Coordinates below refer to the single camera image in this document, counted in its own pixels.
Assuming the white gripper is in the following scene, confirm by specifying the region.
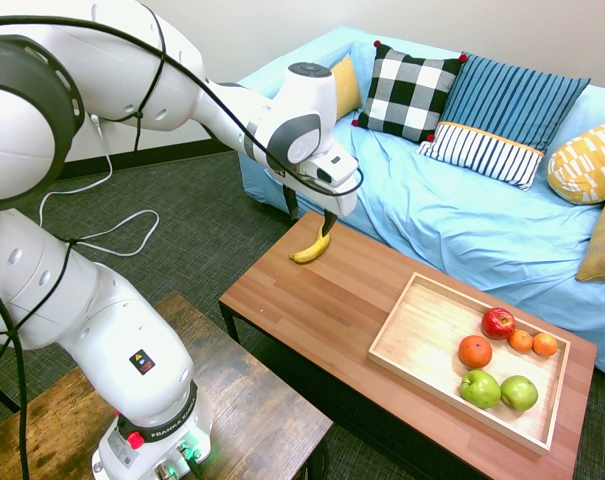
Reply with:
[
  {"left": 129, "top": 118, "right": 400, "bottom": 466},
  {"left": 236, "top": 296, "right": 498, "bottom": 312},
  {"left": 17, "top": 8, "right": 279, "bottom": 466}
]
[{"left": 277, "top": 168, "right": 361, "bottom": 239}]

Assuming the yellow banana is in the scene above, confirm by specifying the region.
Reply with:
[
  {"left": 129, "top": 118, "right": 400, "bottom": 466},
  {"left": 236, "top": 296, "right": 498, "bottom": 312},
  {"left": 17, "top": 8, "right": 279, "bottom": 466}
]
[{"left": 288, "top": 225, "right": 332, "bottom": 265}]

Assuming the light wooden tray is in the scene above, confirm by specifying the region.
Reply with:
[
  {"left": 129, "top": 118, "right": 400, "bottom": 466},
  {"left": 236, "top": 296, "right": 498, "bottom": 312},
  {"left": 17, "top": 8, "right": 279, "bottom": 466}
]
[{"left": 366, "top": 272, "right": 572, "bottom": 457}]

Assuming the reddish wooden coffee table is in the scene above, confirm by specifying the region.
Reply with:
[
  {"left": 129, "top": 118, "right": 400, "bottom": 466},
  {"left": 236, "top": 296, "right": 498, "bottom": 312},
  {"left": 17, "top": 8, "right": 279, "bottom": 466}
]
[{"left": 218, "top": 209, "right": 599, "bottom": 480}]

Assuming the plain yellow pillow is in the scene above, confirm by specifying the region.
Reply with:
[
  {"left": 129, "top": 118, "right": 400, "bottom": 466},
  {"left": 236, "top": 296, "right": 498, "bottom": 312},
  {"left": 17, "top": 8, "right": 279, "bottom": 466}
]
[{"left": 330, "top": 54, "right": 364, "bottom": 120}]

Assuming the light blue covered sofa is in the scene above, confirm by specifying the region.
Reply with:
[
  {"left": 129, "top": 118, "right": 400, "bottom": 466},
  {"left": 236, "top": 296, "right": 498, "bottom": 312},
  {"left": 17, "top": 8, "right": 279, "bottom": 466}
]
[{"left": 236, "top": 25, "right": 605, "bottom": 381}]

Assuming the black white checkered pillow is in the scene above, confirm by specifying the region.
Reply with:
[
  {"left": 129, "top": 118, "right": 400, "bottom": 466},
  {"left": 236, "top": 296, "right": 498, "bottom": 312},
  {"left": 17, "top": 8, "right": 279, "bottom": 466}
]
[{"left": 351, "top": 39, "right": 469, "bottom": 144}]

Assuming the white navy striped pillow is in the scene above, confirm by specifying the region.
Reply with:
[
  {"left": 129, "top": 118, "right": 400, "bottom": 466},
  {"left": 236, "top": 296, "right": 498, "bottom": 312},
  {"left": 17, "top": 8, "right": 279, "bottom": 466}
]
[{"left": 415, "top": 121, "right": 546, "bottom": 192}]

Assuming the dark rustic wooden table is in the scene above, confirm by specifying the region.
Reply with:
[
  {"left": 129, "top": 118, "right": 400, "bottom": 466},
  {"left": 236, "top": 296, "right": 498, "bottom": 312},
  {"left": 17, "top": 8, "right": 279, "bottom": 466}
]
[{"left": 0, "top": 291, "right": 335, "bottom": 480}]

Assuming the large orange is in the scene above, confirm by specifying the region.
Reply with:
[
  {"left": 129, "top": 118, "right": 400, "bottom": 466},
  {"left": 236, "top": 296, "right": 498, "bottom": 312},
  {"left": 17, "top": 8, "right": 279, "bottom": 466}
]
[{"left": 457, "top": 334, "right": 494, "bottom": 370}]

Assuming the red apple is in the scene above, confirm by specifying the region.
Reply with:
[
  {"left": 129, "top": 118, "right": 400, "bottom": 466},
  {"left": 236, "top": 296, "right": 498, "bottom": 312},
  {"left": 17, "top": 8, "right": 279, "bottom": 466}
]
[{"left": 480, "top": 306, "right": 517, "bottom": 341}]

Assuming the blue striped pillow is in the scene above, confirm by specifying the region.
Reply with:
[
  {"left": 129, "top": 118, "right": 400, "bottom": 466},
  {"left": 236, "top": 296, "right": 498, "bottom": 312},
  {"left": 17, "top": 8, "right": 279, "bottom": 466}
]
[{"left": 439, "top": 51, "right": 592, "bottom": 154}]

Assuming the green apple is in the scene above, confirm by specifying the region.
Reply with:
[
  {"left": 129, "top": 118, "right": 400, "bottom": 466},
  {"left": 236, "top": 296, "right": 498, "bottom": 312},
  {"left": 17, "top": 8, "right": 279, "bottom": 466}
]
[
  {"left": 459, "top": 369, "right": 502, "bottom": 410},
  {"left": 499, "top": 374, "right": 540, "bottom": 413}
]

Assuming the small orange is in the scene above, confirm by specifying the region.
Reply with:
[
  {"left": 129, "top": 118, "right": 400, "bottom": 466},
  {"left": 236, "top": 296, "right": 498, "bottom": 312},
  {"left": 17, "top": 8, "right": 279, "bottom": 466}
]
[
  {"left": 531, "top": 331, "right": 559, "bottom": 357},
  {"left": 508, "top": 329, "right": 534, "bottom": 353}
]

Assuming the yellow white patterned pillow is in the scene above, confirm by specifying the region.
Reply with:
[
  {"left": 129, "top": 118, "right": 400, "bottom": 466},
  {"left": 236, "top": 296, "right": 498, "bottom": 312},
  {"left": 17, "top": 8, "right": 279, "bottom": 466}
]
[{"left": 546, "top": 116, "right": 605, "bottom": 206}]

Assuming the mustard woven pillow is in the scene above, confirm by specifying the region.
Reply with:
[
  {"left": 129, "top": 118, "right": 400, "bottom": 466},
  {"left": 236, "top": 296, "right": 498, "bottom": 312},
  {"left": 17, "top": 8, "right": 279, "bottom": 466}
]
[{"left": 575, "top": 192, "right": 605, "bottom": 283}]

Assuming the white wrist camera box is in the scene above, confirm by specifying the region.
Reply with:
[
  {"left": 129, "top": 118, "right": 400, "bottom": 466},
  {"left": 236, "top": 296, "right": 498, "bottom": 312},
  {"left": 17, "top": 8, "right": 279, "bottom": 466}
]
[{"left": 307, "top": 144, "right": 359, "bottom": 196}]

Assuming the white floor cable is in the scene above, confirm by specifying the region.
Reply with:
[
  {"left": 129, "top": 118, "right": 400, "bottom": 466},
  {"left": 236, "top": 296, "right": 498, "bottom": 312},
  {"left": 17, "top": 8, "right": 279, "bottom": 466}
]
[{"left": 38, "top": 113, "right": 162, "bottom": 259}]

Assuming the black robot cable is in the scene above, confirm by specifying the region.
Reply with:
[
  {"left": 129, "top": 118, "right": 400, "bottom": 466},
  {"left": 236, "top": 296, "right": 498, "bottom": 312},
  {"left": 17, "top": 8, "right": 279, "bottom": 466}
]
[{"left": 0, "top": 13, "right": 366, "bottom": 480}]

